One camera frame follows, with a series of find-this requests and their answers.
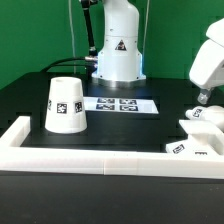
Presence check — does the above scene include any white frame wall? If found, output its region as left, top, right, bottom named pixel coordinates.
left=0, top=116, right=224, bottom=179

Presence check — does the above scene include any white lamp shade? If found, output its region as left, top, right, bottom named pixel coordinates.
left=45, top=77, right=87, bottom=134

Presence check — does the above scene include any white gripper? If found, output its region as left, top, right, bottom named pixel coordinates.
left=189, top=18, right=224, bottom=105

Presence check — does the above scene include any white lamp bulb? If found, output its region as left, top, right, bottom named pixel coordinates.
left=185, top=106, right=224, bottom=132

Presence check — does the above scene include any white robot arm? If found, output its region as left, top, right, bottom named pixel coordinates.
left=91, top=0, right=224, bottom=103

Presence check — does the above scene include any marker tag sheet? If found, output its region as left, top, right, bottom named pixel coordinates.
left=84, top=97, right=158, bottom=114

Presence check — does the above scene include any black hose on stand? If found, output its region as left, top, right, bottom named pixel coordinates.
left=79, top=0, right=98, bottom=58

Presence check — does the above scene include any white lamp base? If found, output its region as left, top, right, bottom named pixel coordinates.
left=165, top=120, right=224, bottom=156

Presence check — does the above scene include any black cable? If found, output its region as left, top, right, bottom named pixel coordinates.
left=40, top=56, right=98, bottom=73

